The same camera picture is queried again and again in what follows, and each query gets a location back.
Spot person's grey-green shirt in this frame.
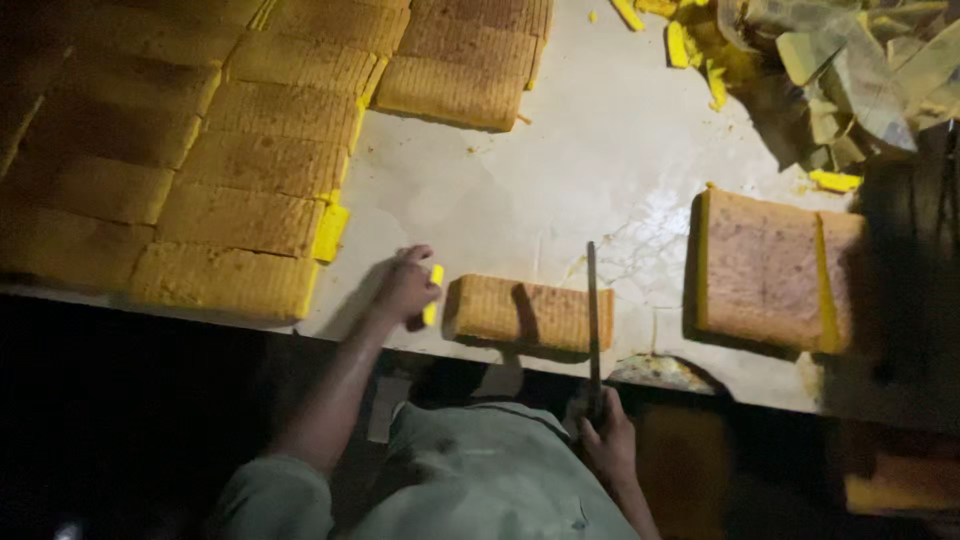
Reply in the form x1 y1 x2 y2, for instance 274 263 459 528
206 402 640 540

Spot heap of yellow cake trimmings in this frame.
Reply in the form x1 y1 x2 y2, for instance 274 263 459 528
587 0 759 114

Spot person's right hand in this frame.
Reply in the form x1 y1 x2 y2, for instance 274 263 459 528
576 387 640 490

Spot crumpled clear plastic sheet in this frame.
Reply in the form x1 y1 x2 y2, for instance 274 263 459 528
716 0 960 172

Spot small yellow cake scrap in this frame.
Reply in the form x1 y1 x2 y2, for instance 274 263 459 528
808 169 864 194

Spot person's left hand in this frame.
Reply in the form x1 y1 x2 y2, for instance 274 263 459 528
372 245 445 333

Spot yellow cake offcut piece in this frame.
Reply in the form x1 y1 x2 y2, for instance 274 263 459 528
312 204 351 264

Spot small brown ridged cake slab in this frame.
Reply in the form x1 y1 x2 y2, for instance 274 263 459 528
442 273 616 355

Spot yellow cake trimming strip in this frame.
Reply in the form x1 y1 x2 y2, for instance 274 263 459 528
422 264 446 328

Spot large brown smooth cake slab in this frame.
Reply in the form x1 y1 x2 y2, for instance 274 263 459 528
684 187 867 355

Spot long dark knife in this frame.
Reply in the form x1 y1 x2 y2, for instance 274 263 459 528
573 240 608 434

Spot rows of brown cake slabs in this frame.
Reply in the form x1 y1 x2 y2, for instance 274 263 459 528
0 0 555 324

